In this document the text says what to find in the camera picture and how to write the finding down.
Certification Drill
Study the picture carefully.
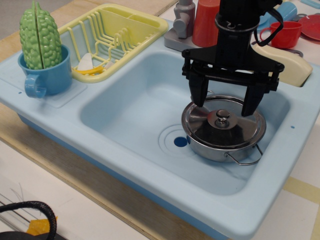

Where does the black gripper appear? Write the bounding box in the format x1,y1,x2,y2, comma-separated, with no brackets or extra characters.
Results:
182,43,285,117

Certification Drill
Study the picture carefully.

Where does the steel pot lid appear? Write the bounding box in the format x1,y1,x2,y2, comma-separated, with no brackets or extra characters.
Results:
181,94,267,150

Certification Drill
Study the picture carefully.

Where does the steel pot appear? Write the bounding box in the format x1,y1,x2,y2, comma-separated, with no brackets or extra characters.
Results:
185,91,263,166

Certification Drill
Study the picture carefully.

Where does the red plastic tumbler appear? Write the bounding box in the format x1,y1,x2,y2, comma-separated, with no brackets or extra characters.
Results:
192,0,220,48

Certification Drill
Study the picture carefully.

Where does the grey toy faucet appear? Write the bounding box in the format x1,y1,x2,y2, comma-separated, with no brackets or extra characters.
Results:
164,0,203,52

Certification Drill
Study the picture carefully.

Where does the cream plastic detergent bottle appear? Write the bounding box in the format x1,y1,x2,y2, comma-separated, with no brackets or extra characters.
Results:
252,43,313,87

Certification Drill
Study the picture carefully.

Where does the red plastic cup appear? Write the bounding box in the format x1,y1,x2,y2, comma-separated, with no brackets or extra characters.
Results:
259,21,302,49

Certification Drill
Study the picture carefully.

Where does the blue plastic tumbler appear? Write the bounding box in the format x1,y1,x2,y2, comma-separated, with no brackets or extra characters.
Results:
275,1,298,21

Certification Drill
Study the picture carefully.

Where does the red plastic plate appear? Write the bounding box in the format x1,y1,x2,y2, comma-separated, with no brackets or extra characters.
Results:
298,14,320,41

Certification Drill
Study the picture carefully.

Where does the light blue toy sink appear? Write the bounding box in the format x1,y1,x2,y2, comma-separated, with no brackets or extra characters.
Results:
0,37,320,240

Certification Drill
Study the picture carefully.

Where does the yellow plastic utensil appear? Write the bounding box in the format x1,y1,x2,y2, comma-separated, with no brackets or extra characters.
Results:
74,66,105,76

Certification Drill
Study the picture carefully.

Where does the yellow dish drying rack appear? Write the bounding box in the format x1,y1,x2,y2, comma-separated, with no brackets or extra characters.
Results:
58,4,169,84

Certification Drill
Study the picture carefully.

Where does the blue plastic mug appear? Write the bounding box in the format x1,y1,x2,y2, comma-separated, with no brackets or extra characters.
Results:
18,45,72,99

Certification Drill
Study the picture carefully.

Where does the green bitter melon toy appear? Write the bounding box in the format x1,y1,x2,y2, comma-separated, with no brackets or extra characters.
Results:
19,1,62,70

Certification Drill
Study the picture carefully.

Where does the yellow tape piece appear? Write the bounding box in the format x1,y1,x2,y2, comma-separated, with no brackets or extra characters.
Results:
26,217,57,236

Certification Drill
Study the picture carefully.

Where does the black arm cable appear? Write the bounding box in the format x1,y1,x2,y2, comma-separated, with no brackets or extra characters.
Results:
252,4,285,48

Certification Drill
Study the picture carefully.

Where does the black braided cable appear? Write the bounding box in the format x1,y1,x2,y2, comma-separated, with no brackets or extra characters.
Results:
0,200,58,240

